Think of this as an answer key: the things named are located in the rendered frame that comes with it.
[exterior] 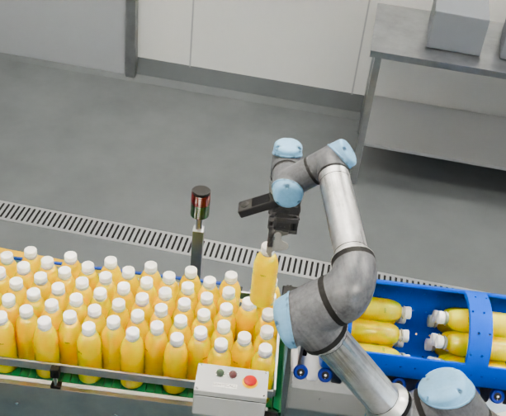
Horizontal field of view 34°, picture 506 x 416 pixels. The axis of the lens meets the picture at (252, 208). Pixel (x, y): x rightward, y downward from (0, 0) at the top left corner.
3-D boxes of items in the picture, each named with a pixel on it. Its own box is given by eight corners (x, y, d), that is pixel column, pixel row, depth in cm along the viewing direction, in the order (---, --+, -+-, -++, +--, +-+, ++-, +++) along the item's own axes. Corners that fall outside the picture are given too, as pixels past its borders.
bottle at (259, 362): (274, 399, 248) (281, 356, 237) (254, 407, 245) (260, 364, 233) (262, 383, 252) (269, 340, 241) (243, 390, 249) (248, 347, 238)
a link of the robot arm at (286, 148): (273, 152, 206) (272, 134, 213) (269, 187, 213) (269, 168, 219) (304, 154, 206) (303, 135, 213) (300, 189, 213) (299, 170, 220)
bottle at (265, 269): (253, 288, 247) (257, 240, 235) (276, 293, 246) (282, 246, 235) (247, 304, 241) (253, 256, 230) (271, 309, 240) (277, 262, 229)
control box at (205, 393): (262, 422, 229) (267, 398, 222) (191, 413, 229) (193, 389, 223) (265, 394, 237) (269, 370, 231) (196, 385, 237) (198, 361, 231)
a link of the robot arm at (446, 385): (493, 427, 189) (465, 389, 184) (440, 447, 193) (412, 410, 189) (486, 391, 199) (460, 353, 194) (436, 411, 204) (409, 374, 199)
